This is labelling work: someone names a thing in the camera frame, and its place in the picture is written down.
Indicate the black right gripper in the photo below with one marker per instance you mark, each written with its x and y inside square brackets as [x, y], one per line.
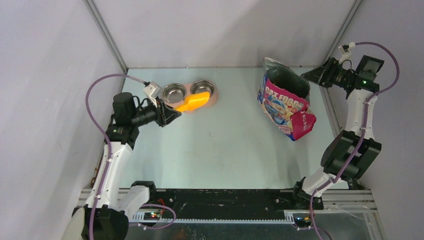
[324, 73]

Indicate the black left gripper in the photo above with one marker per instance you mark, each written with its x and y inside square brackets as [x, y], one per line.
[164, 116]

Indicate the pink double pet feeder base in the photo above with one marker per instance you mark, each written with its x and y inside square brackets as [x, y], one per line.
[211, 102]

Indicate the yellow plastic food scoop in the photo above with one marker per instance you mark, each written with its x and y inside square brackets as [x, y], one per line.
[193, 102]

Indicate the colourful cat food bag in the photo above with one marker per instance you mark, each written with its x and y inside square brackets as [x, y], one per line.
[284, 99]

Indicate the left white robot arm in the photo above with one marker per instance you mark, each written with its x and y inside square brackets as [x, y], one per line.
[105, 216]

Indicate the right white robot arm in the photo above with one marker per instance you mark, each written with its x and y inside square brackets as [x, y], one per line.
[354, 149]

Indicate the left steel bowl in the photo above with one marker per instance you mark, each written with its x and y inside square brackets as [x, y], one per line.
[174, 93]

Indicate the steel bowl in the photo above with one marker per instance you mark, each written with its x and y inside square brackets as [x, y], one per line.
[201, 86]
[174, 93]

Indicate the right steel bowl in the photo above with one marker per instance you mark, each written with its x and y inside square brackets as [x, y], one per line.
[201, 86]

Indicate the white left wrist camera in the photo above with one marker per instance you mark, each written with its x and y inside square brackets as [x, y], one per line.
[152, 90]

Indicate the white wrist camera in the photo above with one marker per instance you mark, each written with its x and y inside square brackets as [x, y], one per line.
[346, 51]
[152, 90]

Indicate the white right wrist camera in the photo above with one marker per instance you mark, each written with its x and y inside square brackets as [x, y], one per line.
[346, 51]

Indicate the aluminium corner post right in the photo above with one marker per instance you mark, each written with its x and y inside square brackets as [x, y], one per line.
[352, 12]

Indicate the aluminium corner post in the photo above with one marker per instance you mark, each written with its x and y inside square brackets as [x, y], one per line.
[106, 34]
[352, 12]

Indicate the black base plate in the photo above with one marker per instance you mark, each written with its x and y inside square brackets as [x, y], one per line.
[233, 204]

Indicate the aluminium corner post left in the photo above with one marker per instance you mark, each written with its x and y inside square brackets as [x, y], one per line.
[106, 34]

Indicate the grey slotted cable duct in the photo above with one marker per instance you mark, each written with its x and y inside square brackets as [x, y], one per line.
[139, 217]

